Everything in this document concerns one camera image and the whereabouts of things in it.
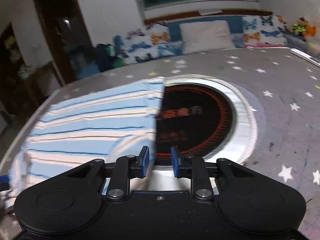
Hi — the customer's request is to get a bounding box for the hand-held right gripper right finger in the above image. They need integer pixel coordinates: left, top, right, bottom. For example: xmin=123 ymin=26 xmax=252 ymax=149
xmin=170 ymin=145 xmax=250 ymax=201

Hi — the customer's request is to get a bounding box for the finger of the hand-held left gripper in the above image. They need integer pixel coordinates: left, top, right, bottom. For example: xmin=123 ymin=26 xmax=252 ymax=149
xmin=0 ymin=175 xmax=10 ymax=192

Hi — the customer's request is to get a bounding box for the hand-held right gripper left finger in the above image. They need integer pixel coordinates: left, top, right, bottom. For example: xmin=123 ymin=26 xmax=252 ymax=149
xmin=66 ymin=145 xmax=150 ymax=201

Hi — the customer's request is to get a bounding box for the blue striped garment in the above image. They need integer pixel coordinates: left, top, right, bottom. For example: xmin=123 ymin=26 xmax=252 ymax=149
xmin=7 ymin=76 xmax=165 ymax=205

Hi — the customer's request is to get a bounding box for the round black heater plate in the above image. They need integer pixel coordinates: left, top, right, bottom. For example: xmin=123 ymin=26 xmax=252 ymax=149
xmin=150 ymin=74 xmax=258 ymax=188

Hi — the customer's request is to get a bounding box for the grey star print mattress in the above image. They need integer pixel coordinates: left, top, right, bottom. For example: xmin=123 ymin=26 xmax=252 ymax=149
xmin=0 ymin=47 xmax=320 ymax=240

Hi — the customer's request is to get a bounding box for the dark backpack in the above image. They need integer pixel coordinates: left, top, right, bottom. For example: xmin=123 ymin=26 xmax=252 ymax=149
xmin=95 ymin=43 xmax=126 ymax=72

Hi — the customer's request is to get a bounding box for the wooden table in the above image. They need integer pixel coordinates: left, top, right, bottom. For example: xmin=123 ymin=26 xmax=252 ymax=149
xmin=17 ymin=62 xmax=63 ymax=100

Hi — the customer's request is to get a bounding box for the blue and white cabinet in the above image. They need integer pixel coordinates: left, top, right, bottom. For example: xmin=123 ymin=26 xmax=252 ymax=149
xmin=70 ymin=47 xmax=97 ymax=78

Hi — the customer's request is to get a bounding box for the butterfly-print pillow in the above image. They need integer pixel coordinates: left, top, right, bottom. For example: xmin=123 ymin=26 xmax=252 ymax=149
xmin=231 ymin=15 xmax=289 ymax=48
xmin=112 ymin=21 xmax=184 ymax=64

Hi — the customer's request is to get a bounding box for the dark wooden shelf cabinet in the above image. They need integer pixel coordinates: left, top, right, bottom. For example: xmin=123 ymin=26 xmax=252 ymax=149
xmin=0 ymin=22 xmax=28 ymax=120

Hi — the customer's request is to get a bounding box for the beige pillow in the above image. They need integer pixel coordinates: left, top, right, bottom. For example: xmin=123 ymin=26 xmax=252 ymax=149
xmin=179 ymin=20 xmax=236 ymax=54

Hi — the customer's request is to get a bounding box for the pink cloth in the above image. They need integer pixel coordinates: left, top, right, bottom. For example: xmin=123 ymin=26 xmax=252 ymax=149
xmin=243 ymin=42 xmax=286 ymax=49

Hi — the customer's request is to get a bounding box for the white remote control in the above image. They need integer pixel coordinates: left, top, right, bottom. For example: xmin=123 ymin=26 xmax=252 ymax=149
xmin=290 ymin=48 xmax=320 ymax=68

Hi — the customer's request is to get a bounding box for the green plush toy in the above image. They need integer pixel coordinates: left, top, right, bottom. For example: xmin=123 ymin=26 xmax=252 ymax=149
xmin=291 ymin=22 xmax=307 ymax=36

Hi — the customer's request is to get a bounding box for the orange plush toy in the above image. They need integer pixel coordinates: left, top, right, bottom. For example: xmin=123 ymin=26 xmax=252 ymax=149
xmin=303 ymin=24 xmax=320 ymax=40

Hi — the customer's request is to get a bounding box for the blue sofa with wooden frame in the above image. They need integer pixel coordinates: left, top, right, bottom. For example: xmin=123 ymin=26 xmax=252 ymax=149
xmin=70 ymin=10 xmax=320 ymax=80

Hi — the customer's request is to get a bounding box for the wooden door frame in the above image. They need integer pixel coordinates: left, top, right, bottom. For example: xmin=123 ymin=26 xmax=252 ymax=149
xmin=33 ymin=0 xmax=98 ymax=85

